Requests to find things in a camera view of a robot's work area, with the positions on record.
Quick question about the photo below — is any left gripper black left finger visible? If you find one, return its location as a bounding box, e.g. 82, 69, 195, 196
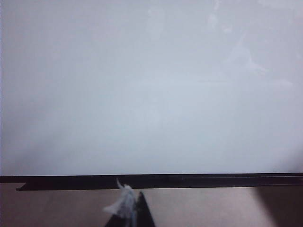
105, 211, 134, 227

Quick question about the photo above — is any white glossy whiteboard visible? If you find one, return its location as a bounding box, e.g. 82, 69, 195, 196
0, 0, 303, 176

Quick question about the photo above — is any black whiteboard frame rail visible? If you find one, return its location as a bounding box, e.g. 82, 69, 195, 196
0, 172, 303, 191

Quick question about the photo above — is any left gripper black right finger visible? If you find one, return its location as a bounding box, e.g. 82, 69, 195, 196
135, 191, 157, 227

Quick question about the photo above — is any white tissue scrap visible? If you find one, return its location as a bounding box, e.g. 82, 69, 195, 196
103, 177, 139, 219

